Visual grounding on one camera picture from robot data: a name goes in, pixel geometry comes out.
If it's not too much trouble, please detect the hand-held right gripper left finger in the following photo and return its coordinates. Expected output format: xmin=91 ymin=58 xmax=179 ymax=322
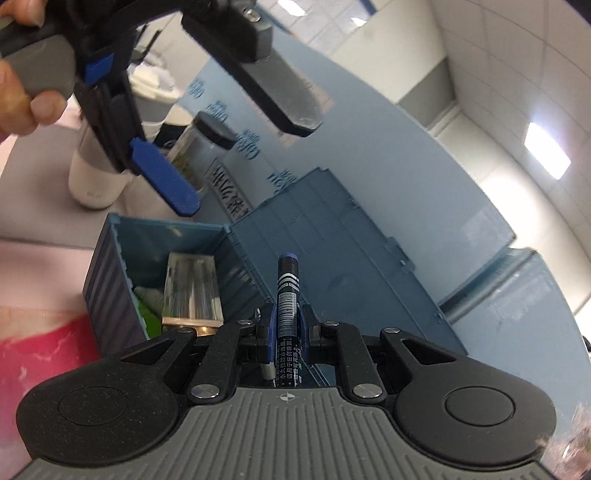
xmin=120 ymin=304 xmax=279 ymax=403

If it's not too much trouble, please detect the black marker pen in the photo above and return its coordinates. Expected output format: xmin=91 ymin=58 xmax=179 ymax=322
xmin=274 ymin=251 xmax=303 ymax=387

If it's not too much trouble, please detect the white grey thermos cup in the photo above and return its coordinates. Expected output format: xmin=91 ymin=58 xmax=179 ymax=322
xmin=68 ymin=106 xmax=134 ymax=209

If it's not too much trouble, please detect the ceiling light panel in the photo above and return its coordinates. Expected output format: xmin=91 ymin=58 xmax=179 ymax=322
xmin=524 ymin=122 xmax=572 ymax=181

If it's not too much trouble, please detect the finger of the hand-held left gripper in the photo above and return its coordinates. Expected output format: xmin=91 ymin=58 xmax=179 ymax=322
xmin=76 ymin=83 xmax=201 ymax=217
xmin=182 ymin=9 xmax=324 ymax=137

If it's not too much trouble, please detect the blue plastic storage box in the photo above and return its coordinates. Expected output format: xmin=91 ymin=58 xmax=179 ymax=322
xmin=82 ymin=168 xmax=468 ymax=357

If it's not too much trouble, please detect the person's left hand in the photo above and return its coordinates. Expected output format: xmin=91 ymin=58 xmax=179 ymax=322
xmin=0 ymin=0 xmax=63 ymax=139

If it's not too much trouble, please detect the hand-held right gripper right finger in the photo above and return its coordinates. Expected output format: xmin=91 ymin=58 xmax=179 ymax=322
xmin=299 ymin=305 xmax=466 ymax=403

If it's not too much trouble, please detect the green item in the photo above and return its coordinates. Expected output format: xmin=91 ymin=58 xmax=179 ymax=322
xmin=134 ymin=295 xmax=165 ymax=340

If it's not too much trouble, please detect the glass jar with black lid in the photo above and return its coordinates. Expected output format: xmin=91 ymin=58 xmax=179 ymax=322
xmin=154 ymin=111 xmax=237 ymax=195

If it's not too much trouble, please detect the large light blue cardboard box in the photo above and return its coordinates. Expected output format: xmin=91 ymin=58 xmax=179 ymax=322
xmin=171 ymin=37 xmax=515 ymax=305

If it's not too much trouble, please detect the clear plastic case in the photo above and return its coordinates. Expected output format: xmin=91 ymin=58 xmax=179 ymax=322
xmin=161 ymin=251 xmax=225 ymax=336

